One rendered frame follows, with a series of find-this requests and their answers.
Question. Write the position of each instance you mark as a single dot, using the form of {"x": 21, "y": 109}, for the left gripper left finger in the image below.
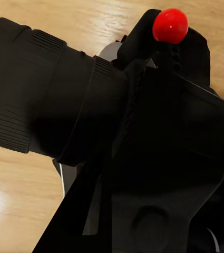
{"x": 64, "y": 232}

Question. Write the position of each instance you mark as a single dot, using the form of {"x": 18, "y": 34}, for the digital camera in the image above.
{"x": 165, "y": 123}

